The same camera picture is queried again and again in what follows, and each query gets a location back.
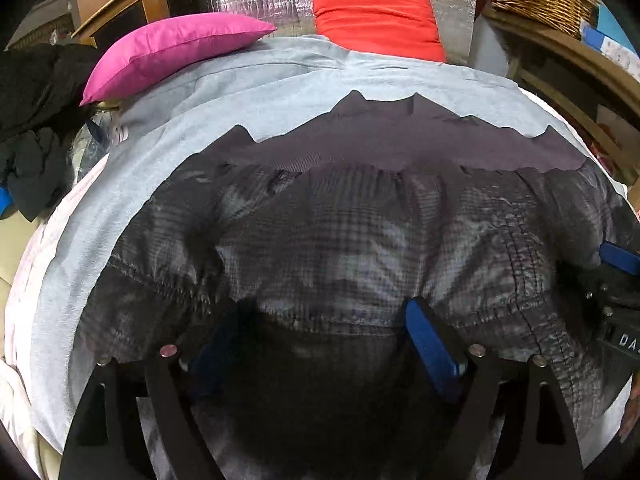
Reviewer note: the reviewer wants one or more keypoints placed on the person right hand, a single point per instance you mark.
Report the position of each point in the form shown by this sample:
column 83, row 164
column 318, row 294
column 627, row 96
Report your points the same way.
column 632, row 409

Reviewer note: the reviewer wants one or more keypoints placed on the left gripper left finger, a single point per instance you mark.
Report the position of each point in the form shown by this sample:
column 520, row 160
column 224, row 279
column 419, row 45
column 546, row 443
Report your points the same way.
column 133, row 414

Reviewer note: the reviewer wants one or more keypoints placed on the red cushion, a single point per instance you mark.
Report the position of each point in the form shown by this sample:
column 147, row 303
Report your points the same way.
column 405, row 28

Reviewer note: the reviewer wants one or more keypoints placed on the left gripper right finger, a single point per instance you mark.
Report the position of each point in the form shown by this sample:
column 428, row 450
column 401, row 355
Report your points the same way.
column 537, row 439

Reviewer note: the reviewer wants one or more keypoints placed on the white bed sheet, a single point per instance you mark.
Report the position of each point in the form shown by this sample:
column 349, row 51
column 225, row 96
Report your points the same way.
column 25, row 257

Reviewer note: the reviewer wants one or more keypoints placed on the pink pillow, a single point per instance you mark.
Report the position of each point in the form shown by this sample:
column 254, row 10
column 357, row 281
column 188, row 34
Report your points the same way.
column 154, row 52

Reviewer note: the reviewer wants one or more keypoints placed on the light blue bed blanket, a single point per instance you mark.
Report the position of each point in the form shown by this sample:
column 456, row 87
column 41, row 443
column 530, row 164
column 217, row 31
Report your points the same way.
column 269, row 89

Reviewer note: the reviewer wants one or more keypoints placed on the black clothes pile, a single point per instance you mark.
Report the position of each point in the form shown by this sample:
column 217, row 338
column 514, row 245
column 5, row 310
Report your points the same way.
column 41, row 91

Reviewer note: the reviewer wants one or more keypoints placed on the wooden shelf unit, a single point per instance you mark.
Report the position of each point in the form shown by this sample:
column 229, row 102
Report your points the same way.
column 596, row 96

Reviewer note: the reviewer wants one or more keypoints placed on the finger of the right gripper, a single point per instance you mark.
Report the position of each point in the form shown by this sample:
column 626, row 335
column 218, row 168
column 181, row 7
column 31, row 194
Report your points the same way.
column 619, row 257

